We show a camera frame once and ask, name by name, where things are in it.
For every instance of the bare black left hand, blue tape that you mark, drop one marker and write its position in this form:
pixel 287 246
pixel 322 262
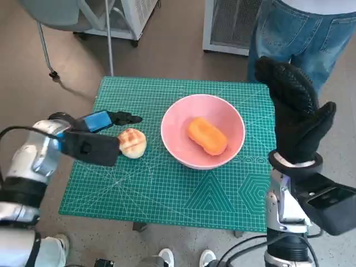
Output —
pixel 97 121

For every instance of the black knitted gloved right hand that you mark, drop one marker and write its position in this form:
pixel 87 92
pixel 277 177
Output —
pixel 294 119

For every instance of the round toy bread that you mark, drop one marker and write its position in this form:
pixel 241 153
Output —
pixel 133 144

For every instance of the pink bowl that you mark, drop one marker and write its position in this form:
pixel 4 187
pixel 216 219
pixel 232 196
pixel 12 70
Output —
pixel 178 125

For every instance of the oblong orange toy bread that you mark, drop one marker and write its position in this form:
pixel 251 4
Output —
pixel 205 136

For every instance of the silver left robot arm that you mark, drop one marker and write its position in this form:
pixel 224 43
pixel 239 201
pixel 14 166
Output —
pixel 30 155

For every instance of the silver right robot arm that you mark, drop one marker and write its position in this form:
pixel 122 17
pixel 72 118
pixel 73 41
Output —
pixel 283 231

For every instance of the person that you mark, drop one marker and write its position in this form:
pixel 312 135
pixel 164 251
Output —
pixel 53 253
pixel 300 36

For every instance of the thin white pole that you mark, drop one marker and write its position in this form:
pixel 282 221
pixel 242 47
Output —
pixel 109 36

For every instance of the green cutting mat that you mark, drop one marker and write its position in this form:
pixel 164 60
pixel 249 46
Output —
pixel 155 194

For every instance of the white wheeled cabinet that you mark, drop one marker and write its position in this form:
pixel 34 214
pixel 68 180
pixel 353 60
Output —
pixel 130 22

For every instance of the grey chair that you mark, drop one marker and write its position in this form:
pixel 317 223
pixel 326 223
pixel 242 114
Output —
pixel 61 14

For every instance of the grey table leg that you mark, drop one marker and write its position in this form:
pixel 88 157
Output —
pixel 139 226
pixel 238 234

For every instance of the white unit with grille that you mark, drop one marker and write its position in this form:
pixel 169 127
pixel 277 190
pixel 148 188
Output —
pixel 228 27

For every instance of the small black box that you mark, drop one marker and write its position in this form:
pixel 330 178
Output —
pixel 104 263

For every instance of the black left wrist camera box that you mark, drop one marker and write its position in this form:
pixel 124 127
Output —
pixel 91 150

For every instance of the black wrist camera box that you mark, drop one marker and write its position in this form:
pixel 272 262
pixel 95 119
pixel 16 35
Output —
pixel 91 150
pixel 328 211

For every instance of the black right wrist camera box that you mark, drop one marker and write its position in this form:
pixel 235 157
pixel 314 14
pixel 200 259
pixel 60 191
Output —
pixel 328 211

